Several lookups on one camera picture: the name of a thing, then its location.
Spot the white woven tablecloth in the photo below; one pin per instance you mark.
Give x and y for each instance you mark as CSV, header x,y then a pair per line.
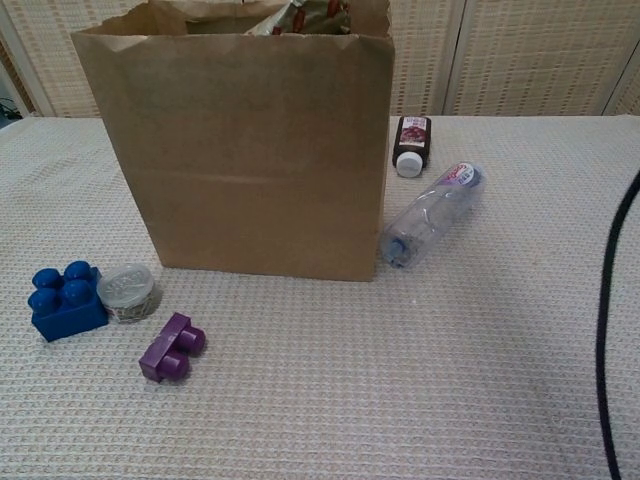
x,y
300,425

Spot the bamboo folding screen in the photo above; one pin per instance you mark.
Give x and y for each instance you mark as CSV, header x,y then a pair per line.
x,y
525,50

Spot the clear plastic water bottle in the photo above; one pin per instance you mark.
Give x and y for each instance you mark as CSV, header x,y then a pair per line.
x,y
430,215

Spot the brown paper shopping bag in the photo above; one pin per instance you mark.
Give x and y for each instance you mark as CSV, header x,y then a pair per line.
x,y
240,150

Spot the blue toy building brick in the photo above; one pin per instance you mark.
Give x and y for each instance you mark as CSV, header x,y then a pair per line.
x,y
65,315

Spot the gold foil snack packet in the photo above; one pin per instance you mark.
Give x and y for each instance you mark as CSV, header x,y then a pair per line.
x,y
310,17

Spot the purple toy building brick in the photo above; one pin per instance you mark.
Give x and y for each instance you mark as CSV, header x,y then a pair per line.
x,y
165,355

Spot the dark juice bottle white cap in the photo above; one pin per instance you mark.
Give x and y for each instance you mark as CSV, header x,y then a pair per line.
x,y
412,137

